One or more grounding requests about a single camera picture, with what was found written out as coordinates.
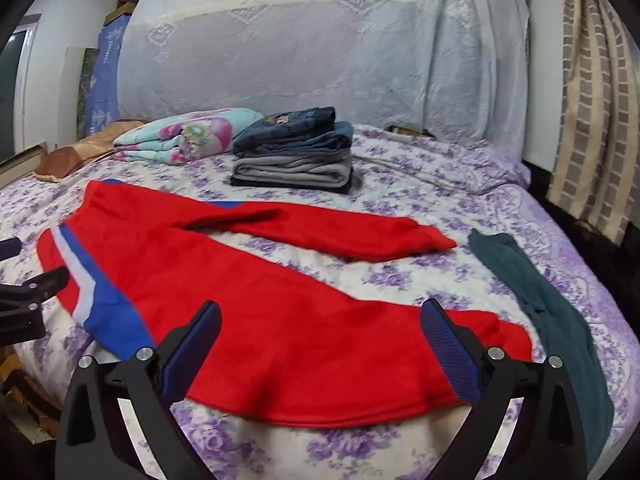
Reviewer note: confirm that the folded dark blue jeans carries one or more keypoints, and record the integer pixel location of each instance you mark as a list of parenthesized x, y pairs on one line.
[(300, 119)]

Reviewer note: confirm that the beige checked curtain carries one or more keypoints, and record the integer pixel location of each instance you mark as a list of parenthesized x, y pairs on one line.
[(590, 110)]

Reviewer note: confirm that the blue printed package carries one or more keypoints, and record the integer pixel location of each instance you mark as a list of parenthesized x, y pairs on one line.
[(107, 70)]

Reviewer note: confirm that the folded faded blue jeans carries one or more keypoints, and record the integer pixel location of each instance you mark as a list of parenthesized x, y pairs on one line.
[(295, 142)]

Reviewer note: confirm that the red sweater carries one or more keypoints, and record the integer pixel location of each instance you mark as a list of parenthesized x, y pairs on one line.
[(300, 350)]

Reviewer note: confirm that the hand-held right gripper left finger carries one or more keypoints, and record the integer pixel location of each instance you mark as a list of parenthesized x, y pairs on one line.
[(192, 350)]

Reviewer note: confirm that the brown pillow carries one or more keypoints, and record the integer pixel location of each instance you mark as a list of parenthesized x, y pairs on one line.
[(75, 157)]

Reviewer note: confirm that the window with white frame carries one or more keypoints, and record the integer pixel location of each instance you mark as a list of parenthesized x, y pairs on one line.
[(15, 90)]

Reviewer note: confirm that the white lace-covered headboard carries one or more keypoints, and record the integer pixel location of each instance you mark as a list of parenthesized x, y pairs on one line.
[(325, 50)]

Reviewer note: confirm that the green framed panel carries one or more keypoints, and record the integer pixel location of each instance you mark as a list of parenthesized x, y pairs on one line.
[(86, 90)]

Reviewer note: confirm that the bed with purple floral sheet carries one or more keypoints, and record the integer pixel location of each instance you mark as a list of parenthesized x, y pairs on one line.
[(400, 280)]

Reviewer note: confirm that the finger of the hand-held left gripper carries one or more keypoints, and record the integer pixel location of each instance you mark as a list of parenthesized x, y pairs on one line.
[(30, 290), (9, 249)]

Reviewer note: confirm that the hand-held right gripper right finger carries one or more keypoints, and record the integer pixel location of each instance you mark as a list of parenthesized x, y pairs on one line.
[(450, 355)]

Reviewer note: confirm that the folded floral blanket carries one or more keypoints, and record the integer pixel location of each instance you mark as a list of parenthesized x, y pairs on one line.
[(190, 135)]

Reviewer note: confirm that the dark green garment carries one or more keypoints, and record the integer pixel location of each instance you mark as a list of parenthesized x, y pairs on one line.
[(560, 320)]

